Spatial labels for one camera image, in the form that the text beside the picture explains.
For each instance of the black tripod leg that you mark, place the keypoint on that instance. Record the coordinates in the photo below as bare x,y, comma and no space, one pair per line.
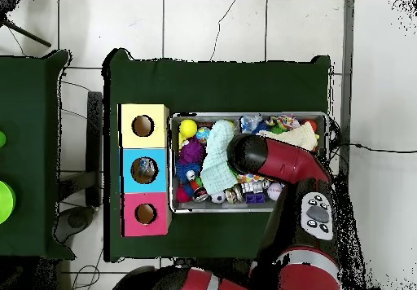
29,36

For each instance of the shallow metal mesh bin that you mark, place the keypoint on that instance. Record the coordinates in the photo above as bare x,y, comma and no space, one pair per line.
202,208

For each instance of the black and white soccer ball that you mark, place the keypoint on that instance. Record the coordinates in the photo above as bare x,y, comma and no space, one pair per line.
219,198

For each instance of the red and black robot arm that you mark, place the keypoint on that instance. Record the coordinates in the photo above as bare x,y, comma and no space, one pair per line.
293,238

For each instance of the small bright green object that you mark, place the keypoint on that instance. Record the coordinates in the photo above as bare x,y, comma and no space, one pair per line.
2,139

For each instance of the large bright green cup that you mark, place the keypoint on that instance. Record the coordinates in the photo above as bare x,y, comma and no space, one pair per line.
6,202

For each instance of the cream yellow cloth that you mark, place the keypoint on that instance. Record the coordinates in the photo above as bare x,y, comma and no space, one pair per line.
299,137

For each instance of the globe print ball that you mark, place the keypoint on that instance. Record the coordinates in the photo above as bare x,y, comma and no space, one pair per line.
202,133

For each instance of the wooden box with three holes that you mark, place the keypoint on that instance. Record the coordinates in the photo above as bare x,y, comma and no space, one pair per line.
145,141

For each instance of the dark green side table cloth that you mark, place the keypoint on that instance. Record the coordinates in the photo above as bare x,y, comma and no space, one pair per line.
26,140

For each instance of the purple spiky ball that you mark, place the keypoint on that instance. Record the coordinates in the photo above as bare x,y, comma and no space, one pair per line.
191,150

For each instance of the yellow smooth ball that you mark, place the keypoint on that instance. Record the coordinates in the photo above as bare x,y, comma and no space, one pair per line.
188,128

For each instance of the mint green cloth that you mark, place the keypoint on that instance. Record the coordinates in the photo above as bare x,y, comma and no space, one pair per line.
216,159

